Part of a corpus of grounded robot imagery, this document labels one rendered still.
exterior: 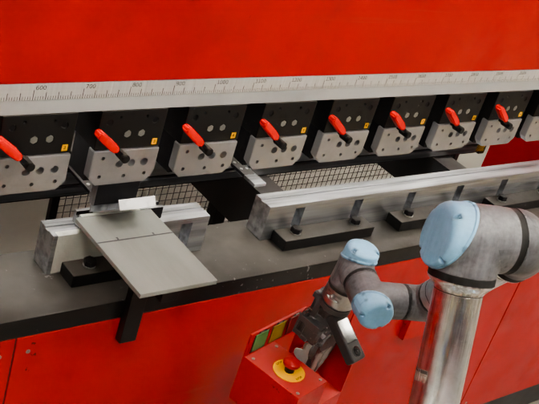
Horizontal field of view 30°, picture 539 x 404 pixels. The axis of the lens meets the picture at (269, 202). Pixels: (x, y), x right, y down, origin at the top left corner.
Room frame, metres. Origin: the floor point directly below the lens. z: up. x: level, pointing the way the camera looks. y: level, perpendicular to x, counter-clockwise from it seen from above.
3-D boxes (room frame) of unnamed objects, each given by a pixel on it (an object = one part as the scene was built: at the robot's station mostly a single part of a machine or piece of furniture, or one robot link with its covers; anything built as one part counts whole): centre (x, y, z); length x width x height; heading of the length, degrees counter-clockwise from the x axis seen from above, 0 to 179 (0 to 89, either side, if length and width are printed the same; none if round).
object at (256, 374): (1.80, -0.17, 0.75); 0.20 x 0.16 x 0.18; 149
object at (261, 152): (2.07, 0.05, 1.18); 0.15 x 0.09 x 0.17; 136
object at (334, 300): (1.84, -0.21, 0.95); 0.08 x 0.08 x 0.05
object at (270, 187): (2.50, 0.16, 0.81); 0.64 x 0.08 x 0.14; 46
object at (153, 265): (1.70, 0.21, 1.00); 0.26 x 0.18 x 0.01; 46
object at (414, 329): (2.43, -0.52, 0.58); 0.15 x 0.02 x 0.07; 136
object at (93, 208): (1.80, 0.31, 1.05); 0.10 x 0.02 x 0.10; 136
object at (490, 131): (2.64, -0.51, 1.18); 0.15 x 0.09 x 0.17; 136
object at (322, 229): (2.20, -0.15, 0.89); 0.30 x 0.05 x 0.03; 136
